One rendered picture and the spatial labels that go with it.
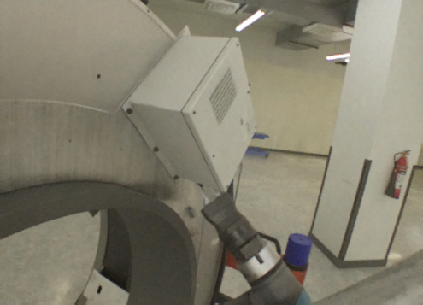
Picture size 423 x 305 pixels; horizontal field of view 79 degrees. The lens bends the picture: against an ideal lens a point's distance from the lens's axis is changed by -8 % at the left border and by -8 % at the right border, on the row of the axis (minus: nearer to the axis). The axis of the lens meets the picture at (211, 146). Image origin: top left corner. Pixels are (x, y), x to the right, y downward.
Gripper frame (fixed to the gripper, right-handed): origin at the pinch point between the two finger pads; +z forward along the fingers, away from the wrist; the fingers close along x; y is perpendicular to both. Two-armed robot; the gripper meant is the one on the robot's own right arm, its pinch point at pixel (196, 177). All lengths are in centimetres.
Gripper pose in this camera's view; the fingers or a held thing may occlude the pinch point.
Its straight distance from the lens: 62.9
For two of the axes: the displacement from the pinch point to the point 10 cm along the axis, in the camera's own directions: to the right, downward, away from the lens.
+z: -5.9, -7.7, 2.5
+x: 8.1, -5.7, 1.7
